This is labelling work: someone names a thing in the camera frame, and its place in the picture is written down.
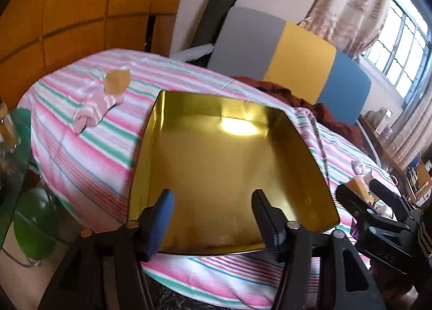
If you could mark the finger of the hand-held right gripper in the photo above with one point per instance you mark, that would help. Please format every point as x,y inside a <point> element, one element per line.
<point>388,191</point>
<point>352,202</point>

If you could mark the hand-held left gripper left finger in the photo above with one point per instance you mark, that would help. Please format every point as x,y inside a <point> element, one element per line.
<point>163,218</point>

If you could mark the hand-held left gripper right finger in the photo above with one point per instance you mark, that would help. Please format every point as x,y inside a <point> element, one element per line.
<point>274,229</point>

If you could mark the yellow sponge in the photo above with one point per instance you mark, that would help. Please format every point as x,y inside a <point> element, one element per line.
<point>117,82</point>
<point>359,186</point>

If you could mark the gold metal tin box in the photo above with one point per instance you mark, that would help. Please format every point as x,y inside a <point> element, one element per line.
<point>216,168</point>

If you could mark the person's right forearm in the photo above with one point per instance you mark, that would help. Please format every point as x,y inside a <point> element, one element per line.
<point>424,235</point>

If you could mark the brown cardboard carton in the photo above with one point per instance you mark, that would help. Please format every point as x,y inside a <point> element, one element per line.
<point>418,175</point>

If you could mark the clear plastic bag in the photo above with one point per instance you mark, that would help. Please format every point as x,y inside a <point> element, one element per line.
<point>357,165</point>

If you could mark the wooden desk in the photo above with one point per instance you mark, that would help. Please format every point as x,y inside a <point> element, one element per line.
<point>383,148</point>

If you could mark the beige patterned curtain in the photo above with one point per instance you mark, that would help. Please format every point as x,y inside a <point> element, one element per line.
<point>351,2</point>
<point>410,127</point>

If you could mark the white box on desk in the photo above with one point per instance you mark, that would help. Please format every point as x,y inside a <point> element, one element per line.
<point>383,122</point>

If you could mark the rust brown blanket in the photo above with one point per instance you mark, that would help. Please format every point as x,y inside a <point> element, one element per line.
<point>324,114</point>

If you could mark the pink green striped bedsheet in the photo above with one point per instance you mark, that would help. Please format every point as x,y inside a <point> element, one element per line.
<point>84,161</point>

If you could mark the pink striped sock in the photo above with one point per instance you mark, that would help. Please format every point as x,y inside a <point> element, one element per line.
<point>96,110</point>

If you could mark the green plastic bucket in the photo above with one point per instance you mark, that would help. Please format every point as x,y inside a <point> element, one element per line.
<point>33,225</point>

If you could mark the barred window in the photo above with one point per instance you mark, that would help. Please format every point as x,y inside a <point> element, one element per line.
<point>401,43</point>

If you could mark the grey yellow blue chair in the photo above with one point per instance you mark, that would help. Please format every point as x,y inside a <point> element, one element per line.
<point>300,56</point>

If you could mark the glass side table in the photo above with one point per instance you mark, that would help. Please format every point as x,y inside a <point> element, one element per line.
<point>13,161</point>

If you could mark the black rolled mat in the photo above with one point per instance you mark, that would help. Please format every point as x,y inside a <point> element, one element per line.
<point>212,16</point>

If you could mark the orange wooden wardrobe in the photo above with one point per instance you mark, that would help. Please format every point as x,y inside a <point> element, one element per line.
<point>67,9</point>

